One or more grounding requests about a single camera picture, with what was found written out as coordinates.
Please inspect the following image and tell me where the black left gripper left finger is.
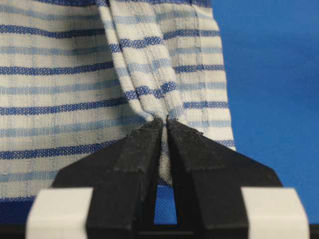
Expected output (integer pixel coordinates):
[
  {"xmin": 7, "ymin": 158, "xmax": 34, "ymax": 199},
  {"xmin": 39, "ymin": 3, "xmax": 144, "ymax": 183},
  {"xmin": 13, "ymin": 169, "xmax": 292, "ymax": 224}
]
[{"xmin": 26, "ymin": 118, "xmax": 164, "ymax": 239}]

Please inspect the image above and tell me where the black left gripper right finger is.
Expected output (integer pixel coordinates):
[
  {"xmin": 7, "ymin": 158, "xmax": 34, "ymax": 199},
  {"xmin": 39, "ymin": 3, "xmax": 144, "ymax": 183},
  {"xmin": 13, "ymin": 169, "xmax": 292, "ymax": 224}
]
[{"xmin": 165, "ymin": 119, "xmax": 310, "ymax": 239}]

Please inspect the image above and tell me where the blue white striped towel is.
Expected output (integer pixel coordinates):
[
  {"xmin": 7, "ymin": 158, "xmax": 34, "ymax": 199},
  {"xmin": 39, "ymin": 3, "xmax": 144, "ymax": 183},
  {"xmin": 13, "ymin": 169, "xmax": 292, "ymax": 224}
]
[{"xmin": 0, "ymin": 0, "xmax": 235, "ymax": 202}]

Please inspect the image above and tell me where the blue table mat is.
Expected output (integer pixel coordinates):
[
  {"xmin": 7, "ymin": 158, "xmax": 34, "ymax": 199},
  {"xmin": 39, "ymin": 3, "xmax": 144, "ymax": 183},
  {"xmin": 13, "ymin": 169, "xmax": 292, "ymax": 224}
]
[{"xmin": 0, "ymin": 0, "xmax": 319, "ymax": 224}]

